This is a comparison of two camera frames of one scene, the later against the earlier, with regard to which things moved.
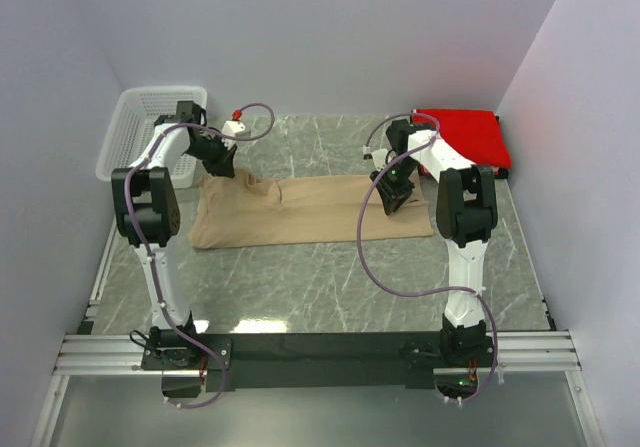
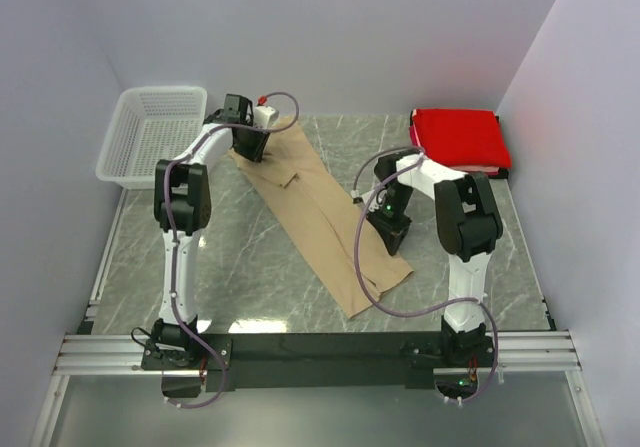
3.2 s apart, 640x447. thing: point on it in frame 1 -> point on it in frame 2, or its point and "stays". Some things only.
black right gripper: [394, 197] -> [392, 233]
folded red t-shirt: [475, 134] stays
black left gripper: [224, 166] -> [256, 153]
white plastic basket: [132, 123] stays
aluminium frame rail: [511, 353] stays
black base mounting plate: [324, 360] stays
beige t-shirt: [239, 210] -> [295, 183]
